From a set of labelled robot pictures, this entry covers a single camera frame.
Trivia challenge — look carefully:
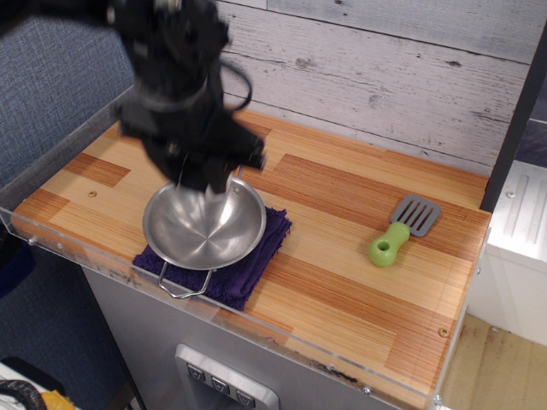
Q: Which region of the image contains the clear acrylic table guard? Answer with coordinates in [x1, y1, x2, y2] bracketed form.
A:
[0, 61, 491, 410]

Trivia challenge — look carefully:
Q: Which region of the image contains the green and grey toy spatula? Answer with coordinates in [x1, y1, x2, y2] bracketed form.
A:
[368, 194, 441, 267]

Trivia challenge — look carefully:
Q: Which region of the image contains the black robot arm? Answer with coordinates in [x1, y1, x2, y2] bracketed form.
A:
[1, 1, 266, 194]

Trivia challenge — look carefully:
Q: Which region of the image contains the black and white sushi roll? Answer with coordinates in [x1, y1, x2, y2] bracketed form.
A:
[177, 152, 211, 193]

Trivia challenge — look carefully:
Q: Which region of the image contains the steel bowl with wire handles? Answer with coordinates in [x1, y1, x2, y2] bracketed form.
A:
[143, 175, 267, 299]

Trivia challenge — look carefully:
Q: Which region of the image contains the white metal cabinet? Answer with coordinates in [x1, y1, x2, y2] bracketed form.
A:
[468, 161, 546, 345]

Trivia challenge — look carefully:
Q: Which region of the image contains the black braided cable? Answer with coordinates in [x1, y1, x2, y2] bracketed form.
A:
[0, 378, 46, 410]

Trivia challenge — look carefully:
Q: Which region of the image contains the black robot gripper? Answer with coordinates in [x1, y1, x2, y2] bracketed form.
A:
[115, 89, 266, 194]

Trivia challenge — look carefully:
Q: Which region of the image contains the purple cloth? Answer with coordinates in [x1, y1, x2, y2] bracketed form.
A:
[132, 208, 292, 311]

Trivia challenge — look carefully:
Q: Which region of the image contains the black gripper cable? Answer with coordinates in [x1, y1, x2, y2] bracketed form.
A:
[220, 61, 253, 114]

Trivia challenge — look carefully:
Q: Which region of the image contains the dark grey right post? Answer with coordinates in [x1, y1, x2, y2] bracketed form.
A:
[479, 25, 546, 213]

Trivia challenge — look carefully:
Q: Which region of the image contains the silver dispenser button panel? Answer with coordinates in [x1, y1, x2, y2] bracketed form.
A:
[174, 343, 280, 409]

